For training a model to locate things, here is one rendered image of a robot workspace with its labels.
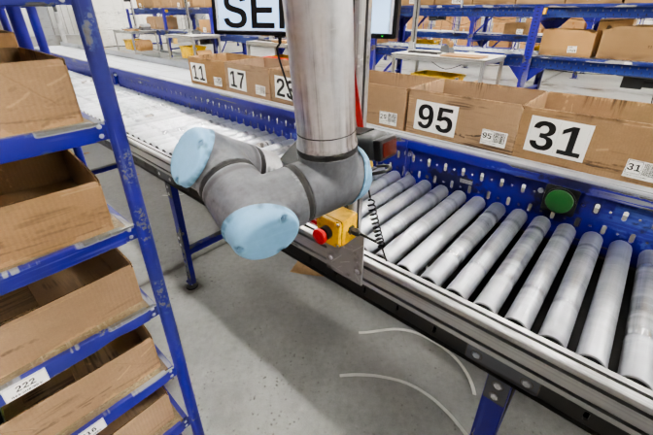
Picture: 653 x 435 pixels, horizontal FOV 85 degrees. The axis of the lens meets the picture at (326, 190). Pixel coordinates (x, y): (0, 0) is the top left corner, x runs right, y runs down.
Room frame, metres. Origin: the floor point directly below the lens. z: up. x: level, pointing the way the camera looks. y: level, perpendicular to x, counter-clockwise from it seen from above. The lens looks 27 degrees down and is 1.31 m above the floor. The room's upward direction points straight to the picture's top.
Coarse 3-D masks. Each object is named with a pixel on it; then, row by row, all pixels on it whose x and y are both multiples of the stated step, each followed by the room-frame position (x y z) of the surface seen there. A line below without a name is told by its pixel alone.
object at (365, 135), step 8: (360, 128) 0.72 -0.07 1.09; (368, 128) 0.71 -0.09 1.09; (360, 136) 0.68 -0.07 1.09; (368, 136) 0.66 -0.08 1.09; (376, 136) 0.66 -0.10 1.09; (384, 136) 0.67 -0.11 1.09; (392, 136) 0.67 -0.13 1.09; (360, 144) 0.67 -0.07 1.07; (368, 144) 0.65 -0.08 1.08; (376, 144) 0.64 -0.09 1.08; (384, 144) 0.64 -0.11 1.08; (392, 144) 0.66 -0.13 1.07; (368, 152) 0.65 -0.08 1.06; (376, 152) 0.64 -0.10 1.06; (384, 152) 0.64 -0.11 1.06; (392, 152) 0.66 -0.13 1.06; (376, 160) 0.64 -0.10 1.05
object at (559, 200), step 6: (552, 192) 0.93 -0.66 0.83; (558, 192) 0.92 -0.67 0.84; (564, 192) 0.91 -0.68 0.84; (546, 198) 0.93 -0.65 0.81; (552, 198) 0.92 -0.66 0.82; (558, 198) 0.91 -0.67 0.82; (564, 198) 0.90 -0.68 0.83; (570, 198) 0.89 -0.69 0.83; (546, 204) 0.93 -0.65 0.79; (552, 204) 0.92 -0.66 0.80; (558, 204) 0.91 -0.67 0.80; (564, 204) 0.90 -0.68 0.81; (570, 204) 0.89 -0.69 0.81; (552, 210) 0.92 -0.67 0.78; (558, 210) 0.91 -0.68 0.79; (564, 210) 0.90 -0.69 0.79
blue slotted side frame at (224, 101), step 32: (160, 96) 2.64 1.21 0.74; (192, 96) 2.33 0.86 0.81; (224, 96) 2.04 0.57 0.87; (288, 128) 1.74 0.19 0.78; (384, 160) 1.36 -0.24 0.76; (416, 160) 1.27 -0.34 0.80; (448, 160) 1.18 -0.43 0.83; (480, 160) 1.08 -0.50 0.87; (448, 192) 1.17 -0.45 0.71; (480, 192) 1.10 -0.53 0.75; (512, 192) 1.03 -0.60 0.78; (608, 192) 0.86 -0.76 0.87; (608, 224) 0.86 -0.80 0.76; (640, 224) 0.82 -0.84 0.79
